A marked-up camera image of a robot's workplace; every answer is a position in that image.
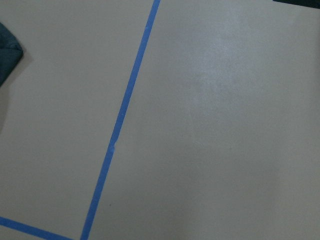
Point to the black graphic t-shirt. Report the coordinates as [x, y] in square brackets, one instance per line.
[11, 53]

